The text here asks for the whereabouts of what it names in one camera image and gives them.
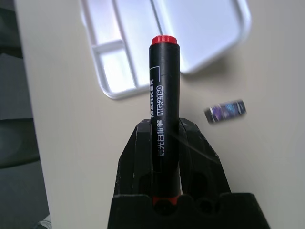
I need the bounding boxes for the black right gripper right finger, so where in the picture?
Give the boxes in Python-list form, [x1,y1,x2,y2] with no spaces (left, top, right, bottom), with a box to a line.
[177,118,233,197]

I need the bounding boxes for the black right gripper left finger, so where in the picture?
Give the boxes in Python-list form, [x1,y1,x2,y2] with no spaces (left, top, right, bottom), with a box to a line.
[112,119,153,198]

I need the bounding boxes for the small dark eraser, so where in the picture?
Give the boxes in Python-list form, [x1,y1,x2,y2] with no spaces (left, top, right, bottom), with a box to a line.
[203,99,247,124]

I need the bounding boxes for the black marker with red cap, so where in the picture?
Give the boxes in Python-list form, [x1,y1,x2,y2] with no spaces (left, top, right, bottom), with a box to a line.
[145,35,183,213]

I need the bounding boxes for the white plastic pencil case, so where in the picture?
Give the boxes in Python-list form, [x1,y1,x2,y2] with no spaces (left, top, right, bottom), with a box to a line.
[80,0,253,101]

